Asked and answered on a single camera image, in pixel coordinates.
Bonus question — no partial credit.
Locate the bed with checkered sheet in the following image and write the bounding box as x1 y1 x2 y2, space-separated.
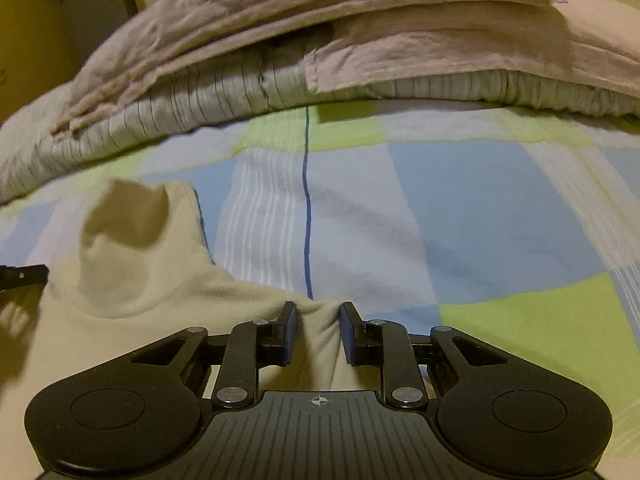
0 100 640 461

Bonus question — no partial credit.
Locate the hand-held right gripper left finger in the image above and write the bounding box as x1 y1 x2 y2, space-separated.
131 301 301 409

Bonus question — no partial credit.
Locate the beige garment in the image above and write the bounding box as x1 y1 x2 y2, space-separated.
0 180 347 395

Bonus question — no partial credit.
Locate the yellow wooden door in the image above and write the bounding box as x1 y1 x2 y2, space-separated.
0 0 76 126

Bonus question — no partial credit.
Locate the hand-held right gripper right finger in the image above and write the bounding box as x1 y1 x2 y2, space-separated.
339 301 508 408

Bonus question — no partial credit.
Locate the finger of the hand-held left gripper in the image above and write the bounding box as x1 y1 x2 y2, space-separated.
0 265 51 291

